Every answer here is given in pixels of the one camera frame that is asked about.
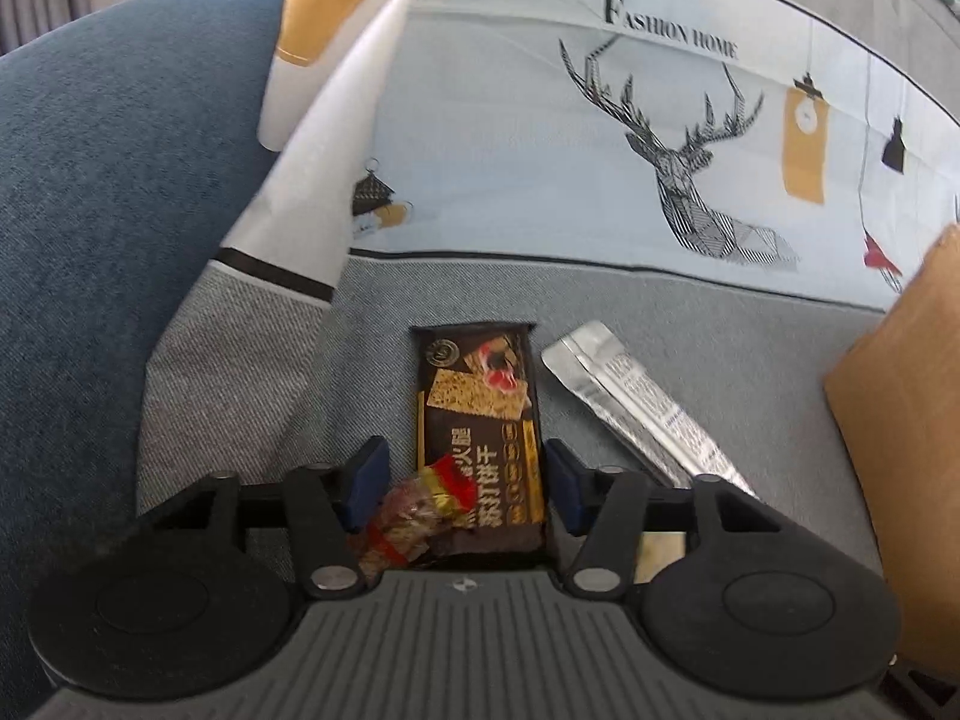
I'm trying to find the open cardboard box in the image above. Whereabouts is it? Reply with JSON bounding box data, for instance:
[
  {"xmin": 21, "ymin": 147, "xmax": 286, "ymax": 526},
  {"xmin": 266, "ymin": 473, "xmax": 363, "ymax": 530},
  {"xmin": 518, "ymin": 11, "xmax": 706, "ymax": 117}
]
[{"xmin": 823, "ymin": 226, "xmax": 958, "ymax": 674}]

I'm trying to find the silver foil stick packet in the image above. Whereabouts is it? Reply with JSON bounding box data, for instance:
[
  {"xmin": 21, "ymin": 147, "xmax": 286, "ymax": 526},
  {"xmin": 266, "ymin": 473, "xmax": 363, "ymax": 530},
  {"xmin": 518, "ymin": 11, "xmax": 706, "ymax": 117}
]
[{"xmin": 540, "ymin": 320, "xmax": 757, "ymax": 496}]

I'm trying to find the grey deer print sofa cover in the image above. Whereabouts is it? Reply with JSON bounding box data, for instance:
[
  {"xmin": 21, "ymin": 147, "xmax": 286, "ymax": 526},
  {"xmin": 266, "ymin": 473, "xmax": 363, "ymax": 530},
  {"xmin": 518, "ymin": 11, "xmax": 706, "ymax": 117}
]
[{"xmin": 137, "ymin": 0, "xmax": 958, "ymax": 566}]

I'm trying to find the small red yellow candy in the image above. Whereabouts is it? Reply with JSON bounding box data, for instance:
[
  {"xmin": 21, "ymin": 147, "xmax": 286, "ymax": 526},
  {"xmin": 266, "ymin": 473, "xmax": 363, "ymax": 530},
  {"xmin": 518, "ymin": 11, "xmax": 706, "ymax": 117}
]
[{"xmin": 356, "ymin": 455, "xmax": 478, "ymax": 583}]

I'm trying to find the dark brown cracker pack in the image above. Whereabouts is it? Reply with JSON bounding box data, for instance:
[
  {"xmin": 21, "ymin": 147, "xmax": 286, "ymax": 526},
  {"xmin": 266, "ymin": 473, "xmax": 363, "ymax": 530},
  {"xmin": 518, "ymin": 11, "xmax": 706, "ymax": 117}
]
[{"xmin": 412, "ymin": 322, "xmax": 547, "ymax": 557}]

